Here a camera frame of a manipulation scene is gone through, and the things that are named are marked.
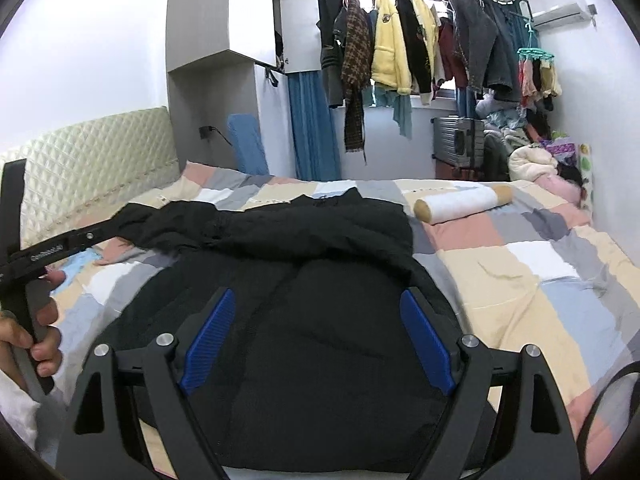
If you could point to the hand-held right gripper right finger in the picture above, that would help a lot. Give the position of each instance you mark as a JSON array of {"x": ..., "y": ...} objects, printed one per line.
[{"x": 425, "y": 340}]

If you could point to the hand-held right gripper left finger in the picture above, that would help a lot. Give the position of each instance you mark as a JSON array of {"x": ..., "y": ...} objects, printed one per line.
[{"x": 210, "y": 340}]

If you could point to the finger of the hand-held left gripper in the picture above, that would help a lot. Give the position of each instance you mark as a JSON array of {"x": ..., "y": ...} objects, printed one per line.
[{"x": 90, "y": 236}]

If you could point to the pile of clothes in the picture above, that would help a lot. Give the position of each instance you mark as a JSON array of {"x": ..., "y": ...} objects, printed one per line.
[{"x": 500, "y": 125}]

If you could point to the person's left hand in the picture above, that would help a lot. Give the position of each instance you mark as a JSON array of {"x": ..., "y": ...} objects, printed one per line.
[{"x": 12, "y": 335}]

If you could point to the light blue cloth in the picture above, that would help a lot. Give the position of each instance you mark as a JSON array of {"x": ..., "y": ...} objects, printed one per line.
[{"x": 82, "y": 265}]

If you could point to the cream quilted headboard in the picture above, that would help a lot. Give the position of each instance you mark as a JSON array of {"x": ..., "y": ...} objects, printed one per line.
[{"x": 100, "y": 160}]

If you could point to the patchwork bed cover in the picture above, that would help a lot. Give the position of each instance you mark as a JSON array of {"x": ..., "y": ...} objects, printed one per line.
[{"x": 525, "y": 280}]

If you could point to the white bolster pillow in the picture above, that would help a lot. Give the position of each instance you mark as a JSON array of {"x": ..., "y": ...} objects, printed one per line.
[{"x": 460, "y": 205}]

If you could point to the blue fabric board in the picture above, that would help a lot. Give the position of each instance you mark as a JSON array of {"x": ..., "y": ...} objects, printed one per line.
[{"x": 247, "y": 142}]

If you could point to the silver suitcase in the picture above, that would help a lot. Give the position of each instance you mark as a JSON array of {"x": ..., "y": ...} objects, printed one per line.
[{"x": 457, "y": 140}]

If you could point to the pink pillow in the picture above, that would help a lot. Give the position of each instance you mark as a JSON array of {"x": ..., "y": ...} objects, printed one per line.
[{"x": 562, "y": 187}]

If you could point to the cream blanket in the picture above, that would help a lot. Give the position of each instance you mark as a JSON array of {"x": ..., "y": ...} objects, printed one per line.
[{"x": 530, "y": 162}]

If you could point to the dotted white bag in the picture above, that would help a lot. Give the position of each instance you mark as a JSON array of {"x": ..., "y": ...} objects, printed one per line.
[{"x": 586, "y": 175}]

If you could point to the teal cloth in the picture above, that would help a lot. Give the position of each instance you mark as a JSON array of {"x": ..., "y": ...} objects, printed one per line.
[{"x": 402, "y": 110}]

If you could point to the purple bag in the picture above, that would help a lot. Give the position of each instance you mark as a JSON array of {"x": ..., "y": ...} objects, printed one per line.
[{"x": 560, "y": 149}]

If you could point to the blue curtain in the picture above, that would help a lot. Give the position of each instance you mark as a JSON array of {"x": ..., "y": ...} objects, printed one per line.
[{"x": 312, "y": 125}]

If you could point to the black jacket with white cuffs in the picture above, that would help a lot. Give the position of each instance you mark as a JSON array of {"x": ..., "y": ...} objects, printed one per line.
[{"x": 417, "y": 55}]

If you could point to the dark red garment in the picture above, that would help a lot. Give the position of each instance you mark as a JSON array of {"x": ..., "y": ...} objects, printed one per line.
[{"x": 450, "y": 55}]

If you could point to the yellow fleece jacket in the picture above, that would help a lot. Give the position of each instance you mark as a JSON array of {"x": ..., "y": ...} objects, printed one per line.
[{"x": 390, "y": 50}]

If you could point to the green sock hanger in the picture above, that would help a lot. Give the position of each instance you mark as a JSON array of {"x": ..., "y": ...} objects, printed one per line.
[{"x": 537, "y": 70}]

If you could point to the dark blue jeans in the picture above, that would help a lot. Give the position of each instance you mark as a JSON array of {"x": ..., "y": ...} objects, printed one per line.
[{"x": 505, "y": 55}]

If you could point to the brown houndstooth jacket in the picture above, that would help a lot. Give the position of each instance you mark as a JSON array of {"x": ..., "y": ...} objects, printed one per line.
[{"x": 356, "y": 50}]

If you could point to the grey denim jacket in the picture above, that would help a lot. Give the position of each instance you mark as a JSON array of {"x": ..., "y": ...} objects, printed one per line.
[{"x": 472, "y": 35}]

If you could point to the pale yellow garment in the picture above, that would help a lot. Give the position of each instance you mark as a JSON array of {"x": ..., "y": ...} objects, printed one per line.
[{"x": 431, "y": 25}]

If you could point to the black hanging coat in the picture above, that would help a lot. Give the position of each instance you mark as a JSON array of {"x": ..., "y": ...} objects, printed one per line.
[{"x": 327, "y": 25}]

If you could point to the white air conditioner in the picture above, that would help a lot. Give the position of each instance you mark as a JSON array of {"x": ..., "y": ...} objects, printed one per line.
[{"x": 560, "y": 14}]

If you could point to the grey white wall cabinet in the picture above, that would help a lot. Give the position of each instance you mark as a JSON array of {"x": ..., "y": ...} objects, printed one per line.
[{"x": 210, "y": 10}]

